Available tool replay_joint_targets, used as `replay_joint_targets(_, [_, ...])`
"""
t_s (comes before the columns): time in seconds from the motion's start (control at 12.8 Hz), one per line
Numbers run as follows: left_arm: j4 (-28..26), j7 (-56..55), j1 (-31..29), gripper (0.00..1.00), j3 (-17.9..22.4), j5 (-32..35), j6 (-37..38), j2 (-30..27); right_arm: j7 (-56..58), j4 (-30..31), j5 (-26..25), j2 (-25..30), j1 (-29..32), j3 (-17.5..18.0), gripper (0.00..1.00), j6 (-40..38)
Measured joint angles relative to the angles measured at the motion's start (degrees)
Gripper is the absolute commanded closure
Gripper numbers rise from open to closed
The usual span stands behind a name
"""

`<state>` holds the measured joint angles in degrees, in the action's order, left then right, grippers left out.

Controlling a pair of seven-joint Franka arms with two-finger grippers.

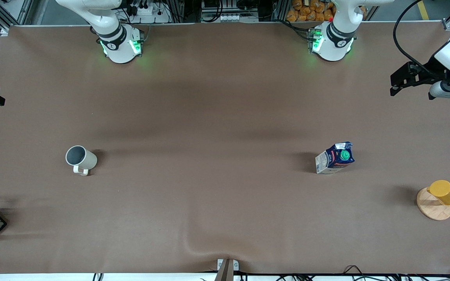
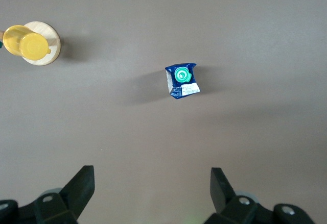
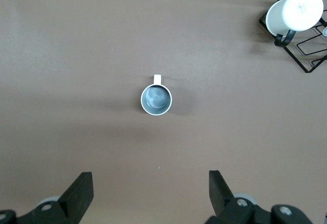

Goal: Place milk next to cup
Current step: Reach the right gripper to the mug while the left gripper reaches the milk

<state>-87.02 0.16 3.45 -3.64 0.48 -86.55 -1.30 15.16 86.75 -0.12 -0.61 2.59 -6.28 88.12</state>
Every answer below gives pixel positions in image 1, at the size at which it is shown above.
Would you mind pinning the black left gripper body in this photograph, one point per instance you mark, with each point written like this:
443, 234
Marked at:
430, 69

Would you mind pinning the blue milk carton green cap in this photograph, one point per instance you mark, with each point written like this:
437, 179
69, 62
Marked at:
334, 159

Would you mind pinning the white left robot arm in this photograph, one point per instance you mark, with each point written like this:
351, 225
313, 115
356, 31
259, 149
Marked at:
332, 43

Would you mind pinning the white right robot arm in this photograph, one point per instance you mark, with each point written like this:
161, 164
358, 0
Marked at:
118, 43

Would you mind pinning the yellow plastic cup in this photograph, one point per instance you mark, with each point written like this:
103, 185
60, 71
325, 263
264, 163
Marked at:
445, 192

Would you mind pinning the wooden cup stand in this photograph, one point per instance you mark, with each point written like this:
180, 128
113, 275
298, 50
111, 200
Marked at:
432, 208

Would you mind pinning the bag of orange bread rolls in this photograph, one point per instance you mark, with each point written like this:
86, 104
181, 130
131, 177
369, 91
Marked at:
309, 9

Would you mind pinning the white power strip with plugs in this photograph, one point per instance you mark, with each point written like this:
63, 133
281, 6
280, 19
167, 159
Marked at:
147, 9

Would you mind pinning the white socket strip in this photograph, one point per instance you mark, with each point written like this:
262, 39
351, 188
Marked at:
233, 17

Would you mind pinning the brown table mat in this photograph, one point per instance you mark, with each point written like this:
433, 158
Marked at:
217, 187

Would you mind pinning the grey metal bracket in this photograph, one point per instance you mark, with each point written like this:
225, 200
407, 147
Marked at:
227, 267

